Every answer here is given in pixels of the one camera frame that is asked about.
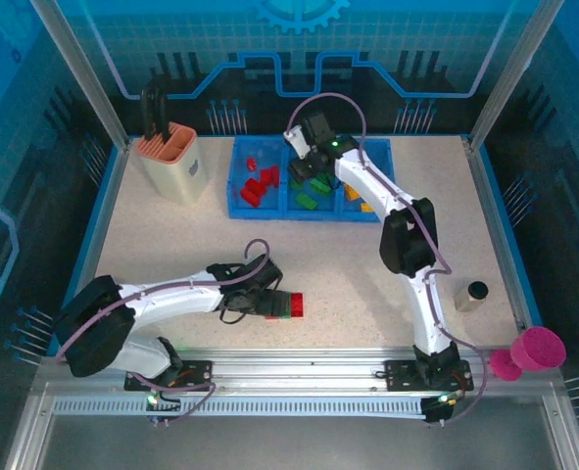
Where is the blue three-compartment tray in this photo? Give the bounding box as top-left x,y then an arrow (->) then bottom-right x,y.
226,135 -> 399,224

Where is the pink and cream utensil holder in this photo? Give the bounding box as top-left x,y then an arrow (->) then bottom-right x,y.
136,121 -> 213,206

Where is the black base electronics box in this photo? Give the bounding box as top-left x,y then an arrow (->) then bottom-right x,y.
423,389 -> 466,425
144,385 -> 182,427

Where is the beige jar with black cap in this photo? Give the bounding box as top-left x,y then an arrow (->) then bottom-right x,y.
454,280 -> 490,313

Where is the pink plastic cup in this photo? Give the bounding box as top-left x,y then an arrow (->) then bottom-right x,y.
509,326 -> 568,373

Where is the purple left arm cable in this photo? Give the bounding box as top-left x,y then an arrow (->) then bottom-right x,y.
53,238 -> 270,366

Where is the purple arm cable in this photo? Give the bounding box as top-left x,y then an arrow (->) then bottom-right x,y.
286,92 -> 491,427
53,238 -> 270,366

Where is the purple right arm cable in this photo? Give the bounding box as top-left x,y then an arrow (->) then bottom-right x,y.
286,92 -> 491,427

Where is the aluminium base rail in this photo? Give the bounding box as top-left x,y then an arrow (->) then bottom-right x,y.
38,345 -> 564,398

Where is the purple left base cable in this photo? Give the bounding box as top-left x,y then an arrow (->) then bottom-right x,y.
134,374 -> 220,428

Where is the white slotted cable duct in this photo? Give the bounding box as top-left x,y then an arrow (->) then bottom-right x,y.
53,395 -> 430,418

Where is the black tool handle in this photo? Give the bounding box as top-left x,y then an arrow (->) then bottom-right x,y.
140,82 -> 155,148
153,80 -> 169,147

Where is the aluminium frame post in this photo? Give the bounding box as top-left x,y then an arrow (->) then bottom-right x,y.
467,0 -> 555,153
28,0 -> 136,153

